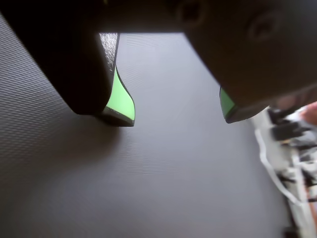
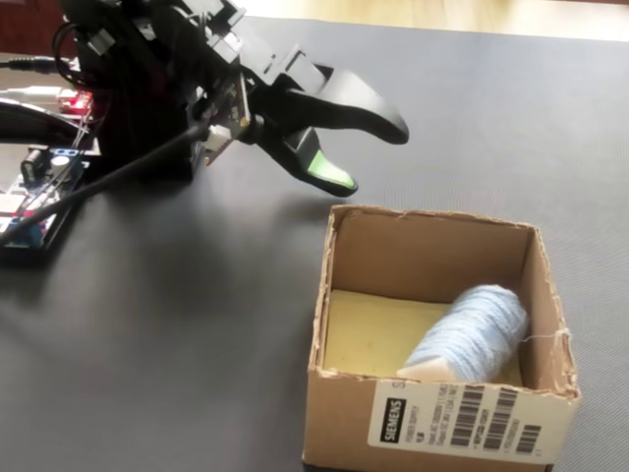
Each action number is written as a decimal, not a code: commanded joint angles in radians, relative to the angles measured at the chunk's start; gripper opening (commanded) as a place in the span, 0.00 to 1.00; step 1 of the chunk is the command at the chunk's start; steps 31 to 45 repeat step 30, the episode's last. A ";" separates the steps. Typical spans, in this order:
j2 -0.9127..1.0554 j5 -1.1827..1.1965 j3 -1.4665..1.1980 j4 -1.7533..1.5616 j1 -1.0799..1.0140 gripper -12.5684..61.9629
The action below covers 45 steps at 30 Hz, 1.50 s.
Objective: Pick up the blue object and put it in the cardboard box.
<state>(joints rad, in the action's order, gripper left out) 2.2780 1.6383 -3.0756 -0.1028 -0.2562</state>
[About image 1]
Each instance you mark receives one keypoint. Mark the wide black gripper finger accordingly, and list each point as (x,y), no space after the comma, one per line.
(247,62)

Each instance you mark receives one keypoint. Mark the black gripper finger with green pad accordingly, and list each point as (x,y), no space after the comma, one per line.
(74,74)

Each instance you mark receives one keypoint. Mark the black table mat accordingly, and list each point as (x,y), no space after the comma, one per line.
(148,173)

